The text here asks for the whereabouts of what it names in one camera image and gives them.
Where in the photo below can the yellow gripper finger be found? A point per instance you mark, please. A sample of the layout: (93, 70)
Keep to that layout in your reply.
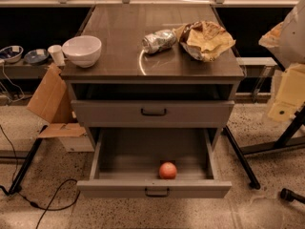
(288, 93)

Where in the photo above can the red apple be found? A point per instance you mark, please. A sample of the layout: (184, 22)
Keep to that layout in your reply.
(167, 171)

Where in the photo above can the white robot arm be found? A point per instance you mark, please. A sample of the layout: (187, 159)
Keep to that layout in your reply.
(286, 41)

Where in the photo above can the grey drawer cabinet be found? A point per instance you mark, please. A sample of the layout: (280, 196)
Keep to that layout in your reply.
(124, 72)

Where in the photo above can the open middle drawer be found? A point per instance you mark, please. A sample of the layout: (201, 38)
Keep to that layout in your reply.
(126, 164)

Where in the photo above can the closed upper drawer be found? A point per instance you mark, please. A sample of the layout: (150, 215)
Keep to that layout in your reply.
(152, 113)

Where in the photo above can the black metal stand leg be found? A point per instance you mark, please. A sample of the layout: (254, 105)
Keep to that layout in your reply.
(247, 168)

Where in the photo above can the crumpled brown chip bag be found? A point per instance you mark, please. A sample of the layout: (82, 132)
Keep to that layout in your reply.
(204, 40)

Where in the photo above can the crushed silver can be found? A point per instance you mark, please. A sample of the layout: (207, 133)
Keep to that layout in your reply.
(158, 41)

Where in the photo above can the white ceramic bowl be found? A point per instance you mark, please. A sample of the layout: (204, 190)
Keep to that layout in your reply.
(82, 51)

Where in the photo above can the brown cardboard box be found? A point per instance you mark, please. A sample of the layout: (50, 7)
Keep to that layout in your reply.
(52, 103)

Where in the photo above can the white paper cup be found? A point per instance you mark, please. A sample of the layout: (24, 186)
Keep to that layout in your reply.
(57, 55)

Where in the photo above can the blue patterned bowl right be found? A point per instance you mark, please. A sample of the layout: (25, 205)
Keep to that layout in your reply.
(37, 57)

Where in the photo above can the blue patterned bowl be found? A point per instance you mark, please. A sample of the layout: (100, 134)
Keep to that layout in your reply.
(11, 54)
(37, 57)

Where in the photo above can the grey side shelf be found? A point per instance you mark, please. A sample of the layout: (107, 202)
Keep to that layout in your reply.
(22, 70)

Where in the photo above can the blue patterned bowl left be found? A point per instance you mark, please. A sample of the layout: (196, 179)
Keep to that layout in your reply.
(11, 54)

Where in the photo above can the black left frame leg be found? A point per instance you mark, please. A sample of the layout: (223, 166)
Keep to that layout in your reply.
(16, 183)

